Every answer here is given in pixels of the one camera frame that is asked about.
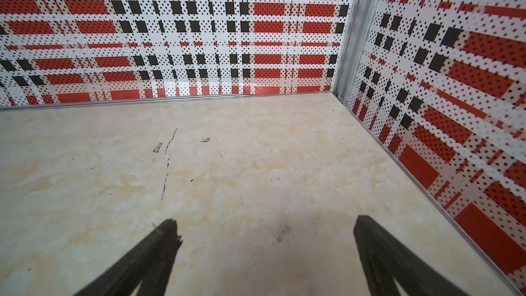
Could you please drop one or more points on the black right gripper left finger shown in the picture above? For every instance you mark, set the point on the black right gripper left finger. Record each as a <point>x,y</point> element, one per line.
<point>146,268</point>

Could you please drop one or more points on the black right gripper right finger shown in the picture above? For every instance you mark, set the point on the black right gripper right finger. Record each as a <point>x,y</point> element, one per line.
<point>389,265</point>

